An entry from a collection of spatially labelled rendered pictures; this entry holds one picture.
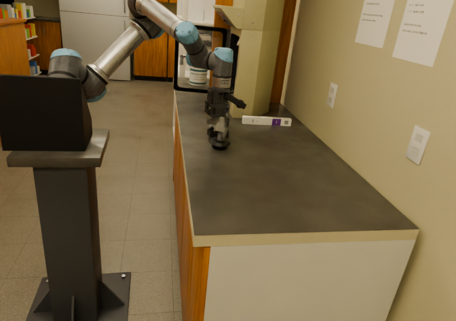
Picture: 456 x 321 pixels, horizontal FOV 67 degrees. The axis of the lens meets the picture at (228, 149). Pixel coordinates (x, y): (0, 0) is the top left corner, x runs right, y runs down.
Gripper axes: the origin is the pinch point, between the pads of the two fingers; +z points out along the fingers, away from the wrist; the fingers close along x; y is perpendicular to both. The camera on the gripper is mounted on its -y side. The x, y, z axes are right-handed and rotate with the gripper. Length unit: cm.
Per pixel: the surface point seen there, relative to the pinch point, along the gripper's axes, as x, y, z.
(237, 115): -37.1, -26.9, 4.9
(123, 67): -537, -46, 75
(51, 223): -11, 69, 40
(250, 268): 59, 15, 19
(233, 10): -39, -19, -49
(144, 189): -132, 4, 101
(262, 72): -38, -39, -18
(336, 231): 66, -9, 7
